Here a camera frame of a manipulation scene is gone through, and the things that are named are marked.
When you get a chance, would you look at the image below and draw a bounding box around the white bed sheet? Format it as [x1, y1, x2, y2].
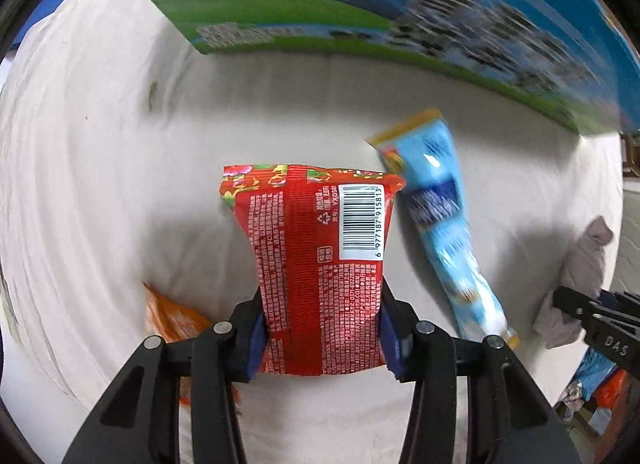
[0, 0, 624, 464]

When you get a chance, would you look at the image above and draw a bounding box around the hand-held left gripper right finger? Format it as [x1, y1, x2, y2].
[376, 278, 581, 464]

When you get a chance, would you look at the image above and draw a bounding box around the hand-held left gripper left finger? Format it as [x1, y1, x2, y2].
[60, 288, 271, 464]

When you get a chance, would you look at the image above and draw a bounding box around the grey cloth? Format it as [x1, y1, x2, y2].
[531, 216, 615, 350]

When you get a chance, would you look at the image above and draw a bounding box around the light blue snack packet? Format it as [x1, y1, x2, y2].
[366, 109, 521, 349]

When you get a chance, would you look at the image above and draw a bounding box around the orange snack packet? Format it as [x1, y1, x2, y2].
[142, 282, 241, 415]

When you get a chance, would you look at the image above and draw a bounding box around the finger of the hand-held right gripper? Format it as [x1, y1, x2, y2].
[552, 286, 640, 370]

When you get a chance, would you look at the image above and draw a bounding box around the printed cardboard box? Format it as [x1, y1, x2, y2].
[100, 0, 640, 135]

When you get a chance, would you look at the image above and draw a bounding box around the red snack packet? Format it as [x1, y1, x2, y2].
[218, 164, 406, 377]

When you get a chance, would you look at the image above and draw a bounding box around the pile of colourful packets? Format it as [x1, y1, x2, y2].
[556, 348, 632, 437]

